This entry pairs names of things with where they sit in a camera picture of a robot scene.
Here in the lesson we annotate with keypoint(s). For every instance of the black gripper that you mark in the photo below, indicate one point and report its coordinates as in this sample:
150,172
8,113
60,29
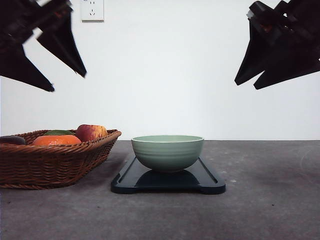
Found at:
17,20
271,42

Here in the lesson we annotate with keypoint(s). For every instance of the green ceramic bowl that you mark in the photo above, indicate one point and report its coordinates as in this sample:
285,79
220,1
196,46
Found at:
167,153

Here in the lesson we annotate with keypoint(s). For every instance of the brown wicker basket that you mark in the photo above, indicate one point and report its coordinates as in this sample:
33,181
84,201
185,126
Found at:
40,167

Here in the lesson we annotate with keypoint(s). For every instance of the green fruit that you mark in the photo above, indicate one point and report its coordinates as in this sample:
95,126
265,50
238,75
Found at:
59,132

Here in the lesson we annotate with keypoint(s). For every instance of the orange tangerine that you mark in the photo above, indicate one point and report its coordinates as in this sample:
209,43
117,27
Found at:
57,140

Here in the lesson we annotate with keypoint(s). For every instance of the dark purple fruit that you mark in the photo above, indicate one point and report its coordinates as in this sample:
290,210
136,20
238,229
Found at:
12,140

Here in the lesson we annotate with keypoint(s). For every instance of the red yellow apple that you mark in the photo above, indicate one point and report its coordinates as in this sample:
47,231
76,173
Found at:
86,132

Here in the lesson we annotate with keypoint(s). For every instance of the dark blue rectangular tray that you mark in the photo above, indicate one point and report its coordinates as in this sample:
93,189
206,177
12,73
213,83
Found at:
201,178

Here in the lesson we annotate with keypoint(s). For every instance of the white wall socket left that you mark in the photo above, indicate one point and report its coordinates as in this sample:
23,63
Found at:
92,11

